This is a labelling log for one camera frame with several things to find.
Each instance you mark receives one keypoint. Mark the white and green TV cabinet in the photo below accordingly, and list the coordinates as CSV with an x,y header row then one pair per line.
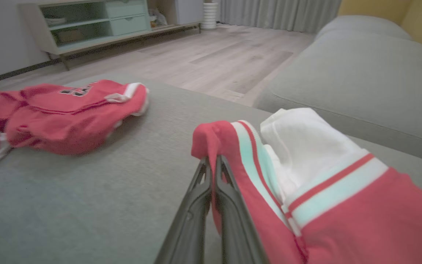
x,y
35,33

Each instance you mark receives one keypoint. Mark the white ribbed vase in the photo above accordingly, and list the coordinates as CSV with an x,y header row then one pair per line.
x,y
209,16

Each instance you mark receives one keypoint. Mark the white cabinet box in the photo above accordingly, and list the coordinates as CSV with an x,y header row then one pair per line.
x,y
189,11

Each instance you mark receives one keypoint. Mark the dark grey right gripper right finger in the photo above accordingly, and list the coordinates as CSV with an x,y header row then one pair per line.
x,y
234,227

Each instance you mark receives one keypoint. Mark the red and white jersey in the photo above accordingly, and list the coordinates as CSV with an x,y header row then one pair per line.
x,y
361,227

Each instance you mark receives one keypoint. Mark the clear plastic bag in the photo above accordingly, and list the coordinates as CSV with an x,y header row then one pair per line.
x,y
158,18

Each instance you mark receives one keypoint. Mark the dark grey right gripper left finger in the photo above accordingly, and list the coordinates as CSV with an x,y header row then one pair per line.
x,y
192,220

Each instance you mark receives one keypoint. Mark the red shorts with white trim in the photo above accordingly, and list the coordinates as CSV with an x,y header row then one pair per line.
x,y
50,124

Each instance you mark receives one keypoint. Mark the brown box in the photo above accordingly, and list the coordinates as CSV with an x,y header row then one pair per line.
x,y
70,36

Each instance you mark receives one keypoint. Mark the yellow sofa backrest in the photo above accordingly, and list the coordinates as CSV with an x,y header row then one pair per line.
x,y
416,18

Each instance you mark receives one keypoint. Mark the grey fabric sofa section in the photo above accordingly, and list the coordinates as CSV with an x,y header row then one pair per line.
x,y
361,80

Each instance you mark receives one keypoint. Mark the grey fabric sofa ottoman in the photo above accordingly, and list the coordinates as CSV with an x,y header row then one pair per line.
x,y
86,205

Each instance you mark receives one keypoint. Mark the white bowl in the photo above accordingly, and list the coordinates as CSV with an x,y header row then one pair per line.
x,y
55,21

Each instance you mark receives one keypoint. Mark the grey pleated curtain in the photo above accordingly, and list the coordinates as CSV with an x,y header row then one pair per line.
x,y
277,13

